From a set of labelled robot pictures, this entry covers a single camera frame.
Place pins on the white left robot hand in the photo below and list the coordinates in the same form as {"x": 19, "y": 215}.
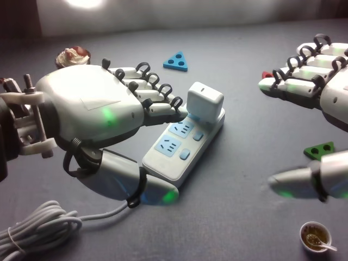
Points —
{"x": 89, "y": 108}

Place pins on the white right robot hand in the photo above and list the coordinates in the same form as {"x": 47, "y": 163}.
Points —
{"x": 334, "y": 95}

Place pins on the white power strip blue sockets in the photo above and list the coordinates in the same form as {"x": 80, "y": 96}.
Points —
{"x": 163, "y": 163}

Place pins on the white charger adapter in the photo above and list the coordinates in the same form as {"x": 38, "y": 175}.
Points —
{"x": 204, "y": 100}

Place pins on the toy chocolate cupcake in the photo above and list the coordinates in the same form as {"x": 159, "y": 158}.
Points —
{"x": 70, "y": 55}

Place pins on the green triangle block three holes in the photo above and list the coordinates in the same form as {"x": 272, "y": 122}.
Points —
{"x": 308, "y": 150}

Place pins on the red triangle block three holes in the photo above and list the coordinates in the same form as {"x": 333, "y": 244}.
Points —
{"x": 266, "y": 75}

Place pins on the blue triangle block three holes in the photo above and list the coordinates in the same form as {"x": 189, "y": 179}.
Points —
{"x": 170, "y": 63}

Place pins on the white backdrop sheet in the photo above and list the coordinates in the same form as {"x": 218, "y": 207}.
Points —
{"x": 190, "y": 13}

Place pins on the small white soup bowl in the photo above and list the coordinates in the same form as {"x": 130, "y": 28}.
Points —
{"x": 323, "y": 235}

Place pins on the grey tablecloth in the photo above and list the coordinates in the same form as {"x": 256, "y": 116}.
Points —
{"x": 231, "y": 190}

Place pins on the small white spoon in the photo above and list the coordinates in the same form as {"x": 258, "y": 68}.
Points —
{"x": 312, "y": 239}

